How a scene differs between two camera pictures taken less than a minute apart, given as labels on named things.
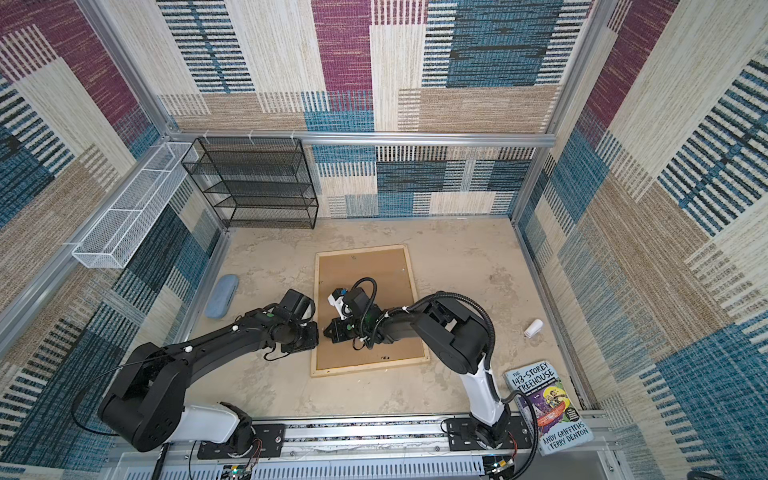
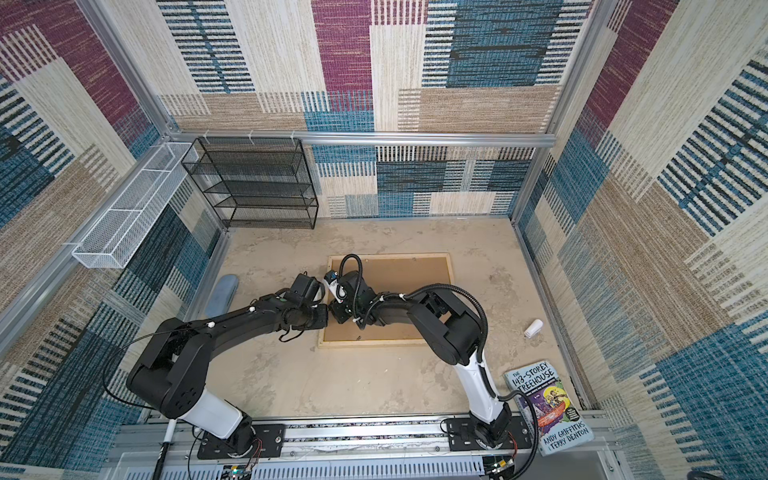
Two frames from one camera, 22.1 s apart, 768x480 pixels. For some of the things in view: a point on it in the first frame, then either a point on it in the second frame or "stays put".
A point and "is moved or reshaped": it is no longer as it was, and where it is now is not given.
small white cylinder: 534,328 stays put
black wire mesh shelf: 255,182 stays put
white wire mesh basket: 120,230 stays put
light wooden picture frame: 334,370 -> 322,344
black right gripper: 341,334 -> 338,309
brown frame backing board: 389,270 is moved or reshaped
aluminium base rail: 366,449 stays put
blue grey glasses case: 222,296 stays put
